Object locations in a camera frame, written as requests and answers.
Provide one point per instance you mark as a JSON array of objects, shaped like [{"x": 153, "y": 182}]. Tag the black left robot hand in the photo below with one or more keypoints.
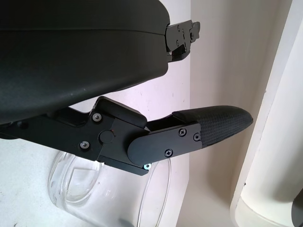
[{"x": 71, "y": 59}]

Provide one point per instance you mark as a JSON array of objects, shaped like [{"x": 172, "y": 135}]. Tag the white rounded frame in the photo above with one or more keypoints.
[{"x": 272, "y": 153}]

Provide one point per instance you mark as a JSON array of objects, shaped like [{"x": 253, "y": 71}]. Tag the clear glass cup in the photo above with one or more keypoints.
[{"x": 106, "y": 196}]

